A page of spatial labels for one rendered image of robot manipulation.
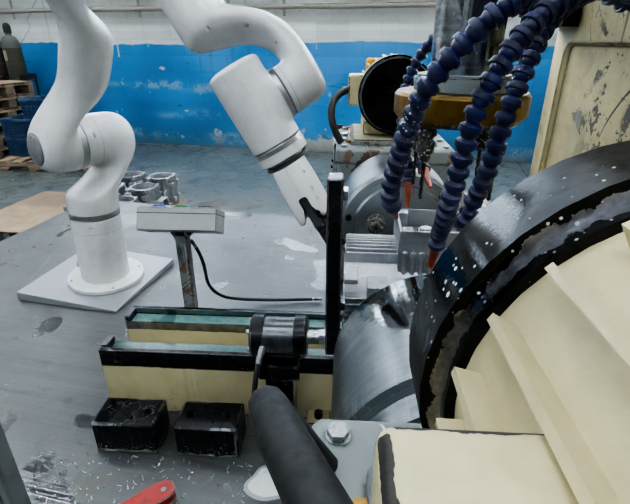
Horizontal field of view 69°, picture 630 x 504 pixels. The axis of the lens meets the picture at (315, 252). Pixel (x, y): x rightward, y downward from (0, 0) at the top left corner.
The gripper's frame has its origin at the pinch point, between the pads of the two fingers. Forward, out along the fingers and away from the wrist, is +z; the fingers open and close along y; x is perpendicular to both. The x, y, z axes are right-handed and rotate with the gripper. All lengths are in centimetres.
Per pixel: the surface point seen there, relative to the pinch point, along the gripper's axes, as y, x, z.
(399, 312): 33.8, 9.6, -1.6
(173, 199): -221, -133, 3
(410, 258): 11.0, 11.0, 4.7
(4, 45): -574, -383, -247
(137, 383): 13.2, -39.9, 3.3
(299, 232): -71, -26, 19
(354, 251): 8.6, 3.7, 0.8
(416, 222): 1.4, 13.7, 3.9
